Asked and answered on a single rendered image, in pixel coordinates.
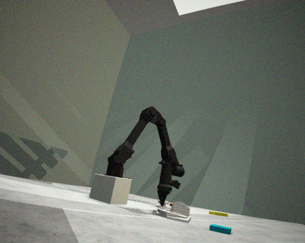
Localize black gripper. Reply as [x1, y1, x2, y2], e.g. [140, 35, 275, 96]
[157, 173, 172, 206]

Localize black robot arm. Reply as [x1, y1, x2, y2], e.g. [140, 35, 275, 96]
[105, 106, 185, 178]

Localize teal rectangular block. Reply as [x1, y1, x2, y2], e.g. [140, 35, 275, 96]
[209, 224, 231, 235]

